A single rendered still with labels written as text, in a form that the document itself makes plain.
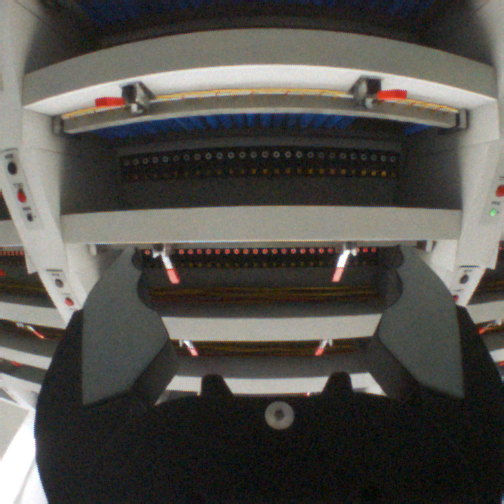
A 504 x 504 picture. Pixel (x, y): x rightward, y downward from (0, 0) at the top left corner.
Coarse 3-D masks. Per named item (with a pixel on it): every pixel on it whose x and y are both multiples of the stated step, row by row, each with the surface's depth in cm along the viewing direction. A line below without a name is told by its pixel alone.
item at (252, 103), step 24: (168, 96) 25; (216, 96) 25; (240, 96) 26; (264, 96) 26; (288, 96) 26; (312, 96) 26; (336, 96) 25; (72, 120) 27; (96, 120) 27; (120, 120) 27; (144, 120) 28; (408, 120) 27; (432, 120) 26
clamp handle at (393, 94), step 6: (384, 90) 19; (390, 90) 17; (396, 90) 17; (402, 90) 17; (366, 96) 22; (372, 96) 21; (378, 96) 20; (384, 96) 19; (390, 96) 18; (396, 96) 17; (402, 96) 17; (366, 102) 23
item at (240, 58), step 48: (144, 48) 20; (192, 48) 20; (240, 48) 20; (288, 48) 20; (336, 48) 20; (384, 48) 20; (48, 96) 21; (96, 96) 23; (432, 96) 23; (480, 96) 20; (48, 144) 27; (96, 144) 38; (144, 144) 40; (192, 144) 40; (240, 144) 40; (288, 144) 40; (336, 144) 40; (384, 144) 39; (432, 144) 34
